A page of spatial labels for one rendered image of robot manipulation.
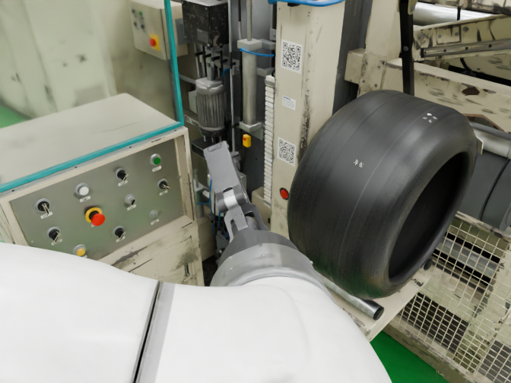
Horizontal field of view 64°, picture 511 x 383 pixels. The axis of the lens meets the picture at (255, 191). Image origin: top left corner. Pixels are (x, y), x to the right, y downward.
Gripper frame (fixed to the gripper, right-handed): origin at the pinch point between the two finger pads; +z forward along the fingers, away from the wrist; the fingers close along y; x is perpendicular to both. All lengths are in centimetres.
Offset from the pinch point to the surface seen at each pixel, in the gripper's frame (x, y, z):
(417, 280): -38, -71, 69
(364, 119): -31, -7, 45
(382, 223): -23.6, -25.9, 31.2
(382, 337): -29, -137, 125
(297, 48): -25, 14, 61
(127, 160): 32, 3, 74
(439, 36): -65, 1, 70
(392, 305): -26, -69, 60
